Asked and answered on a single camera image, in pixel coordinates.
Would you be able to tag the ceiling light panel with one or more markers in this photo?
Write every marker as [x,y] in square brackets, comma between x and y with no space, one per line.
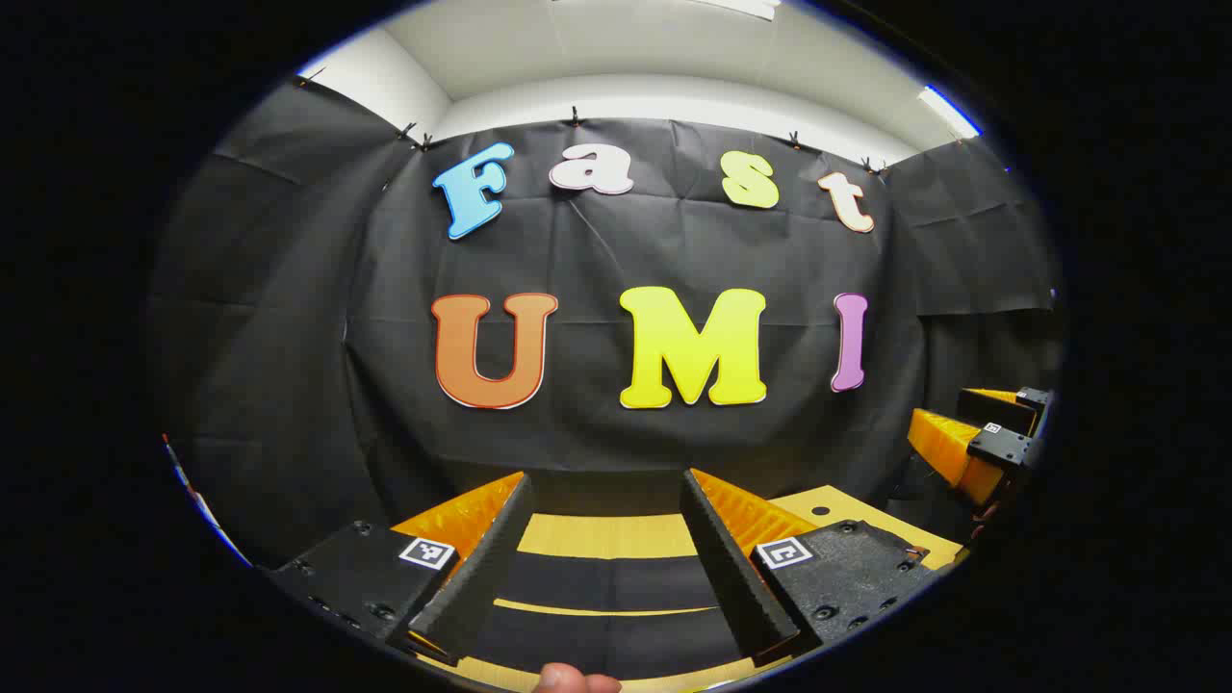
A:
[948,111]
[741,8]

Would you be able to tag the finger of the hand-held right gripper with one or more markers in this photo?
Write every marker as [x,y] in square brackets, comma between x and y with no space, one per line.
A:
[1001,448]
[1011,409]

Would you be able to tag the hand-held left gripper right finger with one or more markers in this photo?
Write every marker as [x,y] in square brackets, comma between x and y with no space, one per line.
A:
[731,577]

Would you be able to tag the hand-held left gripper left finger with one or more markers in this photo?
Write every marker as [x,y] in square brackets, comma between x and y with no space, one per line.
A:
[481,577]

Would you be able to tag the dark jeans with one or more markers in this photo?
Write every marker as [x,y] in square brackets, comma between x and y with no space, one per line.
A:
[606,582]

